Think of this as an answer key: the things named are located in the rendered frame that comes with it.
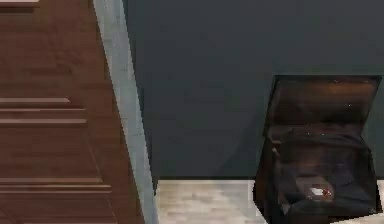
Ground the brown wooden panelled door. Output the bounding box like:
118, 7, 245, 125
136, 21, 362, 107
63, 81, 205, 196
0, 0, 146, 224

